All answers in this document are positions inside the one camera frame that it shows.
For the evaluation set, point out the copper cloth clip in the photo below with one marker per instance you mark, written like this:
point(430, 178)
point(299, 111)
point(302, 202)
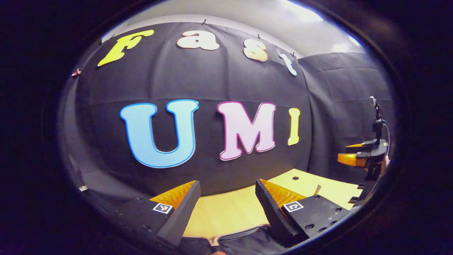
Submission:
point(76, 72)

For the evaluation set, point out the black backdrop cloth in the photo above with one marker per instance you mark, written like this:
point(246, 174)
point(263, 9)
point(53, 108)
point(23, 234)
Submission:
point(212, 78)

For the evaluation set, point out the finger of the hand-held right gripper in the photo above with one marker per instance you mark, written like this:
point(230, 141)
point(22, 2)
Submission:
point(348, 159)
point(355, 146)

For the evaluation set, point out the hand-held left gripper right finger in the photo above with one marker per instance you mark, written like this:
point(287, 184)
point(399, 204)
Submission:
point(270, 212)

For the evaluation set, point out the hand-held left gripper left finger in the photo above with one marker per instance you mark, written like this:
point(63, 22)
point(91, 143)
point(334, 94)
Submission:
point(182, 216)

